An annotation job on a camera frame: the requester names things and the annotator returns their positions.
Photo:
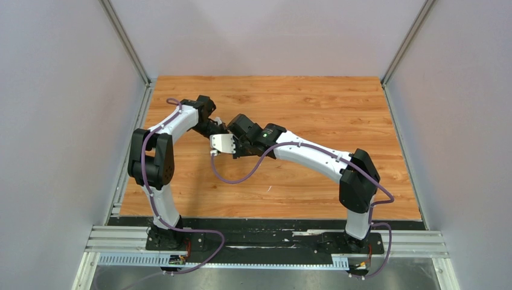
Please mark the aluminium corner post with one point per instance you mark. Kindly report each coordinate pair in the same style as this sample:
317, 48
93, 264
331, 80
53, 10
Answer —
118, 27
407, 41

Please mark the left aluminium corner post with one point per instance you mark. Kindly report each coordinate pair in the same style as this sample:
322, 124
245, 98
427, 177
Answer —
118, 27

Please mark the right aluminium corner post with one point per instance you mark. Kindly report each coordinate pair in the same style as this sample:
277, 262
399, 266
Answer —
407, 41

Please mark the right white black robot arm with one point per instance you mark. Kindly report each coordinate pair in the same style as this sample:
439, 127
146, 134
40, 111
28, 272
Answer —
355, 173

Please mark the aluminium frame rail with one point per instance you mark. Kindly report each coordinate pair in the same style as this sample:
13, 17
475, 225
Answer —
405, 243

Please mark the white slotted cable duct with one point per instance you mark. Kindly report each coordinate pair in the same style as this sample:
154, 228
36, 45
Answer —
127, 259

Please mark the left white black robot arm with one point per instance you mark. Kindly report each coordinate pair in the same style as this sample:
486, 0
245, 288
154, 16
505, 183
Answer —
151, 164

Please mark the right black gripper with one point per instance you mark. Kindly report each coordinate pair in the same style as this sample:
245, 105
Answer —
238, 153

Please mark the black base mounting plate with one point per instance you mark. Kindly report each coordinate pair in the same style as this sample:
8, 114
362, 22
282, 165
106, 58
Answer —
257, 241

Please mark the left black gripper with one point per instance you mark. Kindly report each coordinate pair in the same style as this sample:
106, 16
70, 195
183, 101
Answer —
224, 131

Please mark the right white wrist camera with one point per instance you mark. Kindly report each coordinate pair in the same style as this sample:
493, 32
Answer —
223, 143

